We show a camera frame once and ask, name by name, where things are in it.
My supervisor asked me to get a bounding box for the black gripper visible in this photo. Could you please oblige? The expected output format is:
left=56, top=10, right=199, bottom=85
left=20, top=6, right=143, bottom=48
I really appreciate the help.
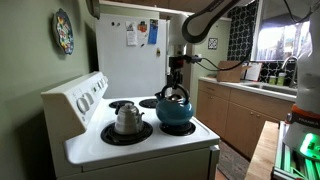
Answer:
left=167, top=55, right=186, bottom=89

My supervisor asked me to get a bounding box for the blue enamel kettle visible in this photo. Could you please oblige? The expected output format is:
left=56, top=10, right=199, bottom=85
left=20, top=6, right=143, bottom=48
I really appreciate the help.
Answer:
left=154, top=82, right=195, bottom=127

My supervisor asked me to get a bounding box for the silver steel kettle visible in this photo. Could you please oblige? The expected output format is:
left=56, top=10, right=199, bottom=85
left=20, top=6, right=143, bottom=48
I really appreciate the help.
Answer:
left=114, top=102, right=146, bottom=136

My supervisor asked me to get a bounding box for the white electric stove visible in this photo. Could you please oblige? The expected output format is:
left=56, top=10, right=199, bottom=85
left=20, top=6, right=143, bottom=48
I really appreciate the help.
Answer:
left=40, top=70, right=221, bottom=180

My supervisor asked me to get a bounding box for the large black coil burner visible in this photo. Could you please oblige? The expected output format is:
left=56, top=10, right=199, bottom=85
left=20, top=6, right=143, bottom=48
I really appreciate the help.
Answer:
left=138, top=98, right=160, bottom=110
left=100, top=120, right=154, bottom=147

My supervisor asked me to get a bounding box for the white refrigerator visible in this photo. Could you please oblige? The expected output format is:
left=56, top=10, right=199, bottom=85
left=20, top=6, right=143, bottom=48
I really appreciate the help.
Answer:
left=95, top=12, right=175, bottom=100

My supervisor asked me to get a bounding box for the small black coil burner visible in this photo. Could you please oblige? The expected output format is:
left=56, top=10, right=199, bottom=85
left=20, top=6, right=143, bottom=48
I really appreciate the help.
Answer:
left=108, top=99, right=135, bottom=110
left=158, top=120, right=197, bottom=137

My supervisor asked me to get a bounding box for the brown cardboard box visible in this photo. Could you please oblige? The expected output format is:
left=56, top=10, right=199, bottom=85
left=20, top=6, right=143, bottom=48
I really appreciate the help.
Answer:
left=216, top=60, right=252, bottom=84

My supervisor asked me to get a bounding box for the blue flyer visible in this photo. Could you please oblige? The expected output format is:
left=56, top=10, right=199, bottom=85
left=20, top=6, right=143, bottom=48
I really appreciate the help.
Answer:
left=147, top=18, right=160, bottom=46

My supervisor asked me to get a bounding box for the orange printed paper note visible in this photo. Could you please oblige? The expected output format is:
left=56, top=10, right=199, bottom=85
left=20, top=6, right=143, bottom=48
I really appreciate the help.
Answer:
left=136, top=20, right=150, bottom=38

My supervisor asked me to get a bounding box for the white paper note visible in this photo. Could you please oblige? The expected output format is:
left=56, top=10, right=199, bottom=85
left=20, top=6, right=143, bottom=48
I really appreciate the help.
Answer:
left=125, top=20, right=139, bottom=47

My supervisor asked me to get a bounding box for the wooden kitchen base cabinet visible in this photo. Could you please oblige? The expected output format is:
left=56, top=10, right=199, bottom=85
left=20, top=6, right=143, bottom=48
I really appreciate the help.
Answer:
left=195, top=76, right=298, bottom=161

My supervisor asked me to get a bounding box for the white paper sheet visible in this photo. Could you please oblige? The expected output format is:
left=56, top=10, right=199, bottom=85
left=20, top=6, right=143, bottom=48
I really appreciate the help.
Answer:
left=245, top=62, right=263, bottom=83

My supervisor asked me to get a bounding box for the wooden overhead cabinet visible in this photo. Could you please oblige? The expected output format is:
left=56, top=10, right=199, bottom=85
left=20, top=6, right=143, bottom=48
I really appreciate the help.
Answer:
left=99, top=0, right=214, bottom=19

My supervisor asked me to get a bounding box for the steel kitchen sink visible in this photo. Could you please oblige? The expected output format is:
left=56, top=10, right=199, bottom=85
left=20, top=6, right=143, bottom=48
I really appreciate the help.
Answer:
left=245, top=82, right=299, bottom=97

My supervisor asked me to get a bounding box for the patterned floor rug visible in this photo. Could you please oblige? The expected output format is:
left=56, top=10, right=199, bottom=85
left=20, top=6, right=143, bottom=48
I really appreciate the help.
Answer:
left=216, top=141, right=251, bottom=180

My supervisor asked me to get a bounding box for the kitchen window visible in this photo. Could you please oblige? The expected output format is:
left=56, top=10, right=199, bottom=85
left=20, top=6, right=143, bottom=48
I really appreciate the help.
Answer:
left=250, top=0, right=313, bottom=63

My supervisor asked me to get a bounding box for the chrome kitchen faucet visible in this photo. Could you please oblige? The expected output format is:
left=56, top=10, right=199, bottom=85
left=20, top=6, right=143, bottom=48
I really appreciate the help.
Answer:
left=281, top=55, right=300, bottom=89

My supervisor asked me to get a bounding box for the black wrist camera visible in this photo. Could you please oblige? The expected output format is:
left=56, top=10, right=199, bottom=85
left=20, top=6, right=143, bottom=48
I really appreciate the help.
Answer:
left=182, top=54, right=204, bottom=65

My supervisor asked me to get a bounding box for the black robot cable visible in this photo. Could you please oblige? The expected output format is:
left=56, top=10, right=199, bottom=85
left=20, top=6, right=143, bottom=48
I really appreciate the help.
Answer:
left=191, top=0, right=317, bottom=72

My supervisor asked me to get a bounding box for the colourful decorative wall plate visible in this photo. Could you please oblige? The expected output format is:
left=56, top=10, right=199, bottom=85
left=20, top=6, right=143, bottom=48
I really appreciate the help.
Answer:
left=51, top=7, right=75, bottom=56

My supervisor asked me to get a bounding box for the green lit robot mount frame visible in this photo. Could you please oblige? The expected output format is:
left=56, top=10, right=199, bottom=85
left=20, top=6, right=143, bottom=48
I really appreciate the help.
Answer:
left=271, top=121, right=320, bottom=180

